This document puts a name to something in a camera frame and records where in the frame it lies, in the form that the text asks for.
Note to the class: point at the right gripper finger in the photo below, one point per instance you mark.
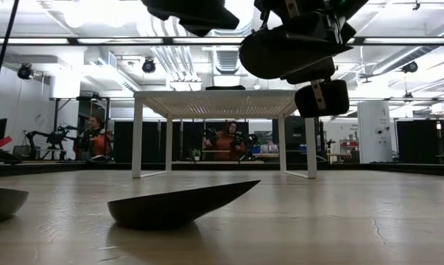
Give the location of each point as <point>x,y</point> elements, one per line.
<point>310,25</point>
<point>313,76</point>

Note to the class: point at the teardrop black plate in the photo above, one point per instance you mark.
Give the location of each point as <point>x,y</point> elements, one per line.
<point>162,211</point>
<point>4,202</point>
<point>269,55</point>

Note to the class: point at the wavy square black plate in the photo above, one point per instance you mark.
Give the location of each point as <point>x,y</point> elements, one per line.
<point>225,88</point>

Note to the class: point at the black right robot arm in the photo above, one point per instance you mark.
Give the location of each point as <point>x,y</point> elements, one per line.
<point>354,7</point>

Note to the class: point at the black background robot arm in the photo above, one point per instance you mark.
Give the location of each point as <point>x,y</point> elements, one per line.
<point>54,139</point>

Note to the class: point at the black cabinet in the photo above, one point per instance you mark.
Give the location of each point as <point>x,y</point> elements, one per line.
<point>295,136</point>

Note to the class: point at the white pillar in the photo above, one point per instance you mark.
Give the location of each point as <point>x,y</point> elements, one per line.
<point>374,147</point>

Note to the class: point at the black partition panel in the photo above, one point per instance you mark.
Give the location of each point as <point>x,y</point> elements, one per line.
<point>148,141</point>
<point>413,141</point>

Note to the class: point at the white perforated metal shelf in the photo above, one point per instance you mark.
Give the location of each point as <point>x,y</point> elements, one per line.
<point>225,105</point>

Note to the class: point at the person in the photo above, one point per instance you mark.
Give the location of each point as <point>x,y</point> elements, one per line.
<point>227,143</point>
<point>94,143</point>

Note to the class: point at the small green plant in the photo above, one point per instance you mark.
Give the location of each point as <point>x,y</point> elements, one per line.
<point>196,154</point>

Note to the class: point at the silver ventilation duct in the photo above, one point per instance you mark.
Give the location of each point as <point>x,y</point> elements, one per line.
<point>227,60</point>

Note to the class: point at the black ceiling camera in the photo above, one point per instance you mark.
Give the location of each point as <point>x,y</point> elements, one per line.
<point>25,71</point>
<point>410,67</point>
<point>148,65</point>

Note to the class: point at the white wall box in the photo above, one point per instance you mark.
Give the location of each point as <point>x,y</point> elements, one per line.
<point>65,87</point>

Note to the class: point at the black aluminium table frame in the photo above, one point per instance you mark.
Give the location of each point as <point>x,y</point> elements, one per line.
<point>59,169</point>

